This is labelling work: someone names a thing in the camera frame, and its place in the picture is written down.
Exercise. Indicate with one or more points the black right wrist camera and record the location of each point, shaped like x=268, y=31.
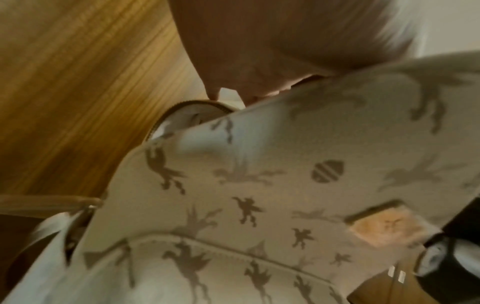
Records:
x=461, y=267

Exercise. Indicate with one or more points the beige horse-print backpack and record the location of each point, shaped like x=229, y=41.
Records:
x=262, y=178

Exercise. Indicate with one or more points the person's left hand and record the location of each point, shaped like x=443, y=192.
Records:
x=262, y=44

